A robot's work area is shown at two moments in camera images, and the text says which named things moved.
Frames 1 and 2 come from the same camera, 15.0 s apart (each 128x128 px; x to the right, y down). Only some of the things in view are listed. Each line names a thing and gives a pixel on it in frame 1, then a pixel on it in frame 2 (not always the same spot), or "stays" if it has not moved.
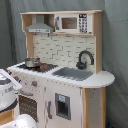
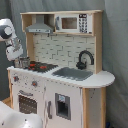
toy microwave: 73,23 stays
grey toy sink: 74,74 stays
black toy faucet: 82,65 stays
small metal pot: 32,62 to 23,61
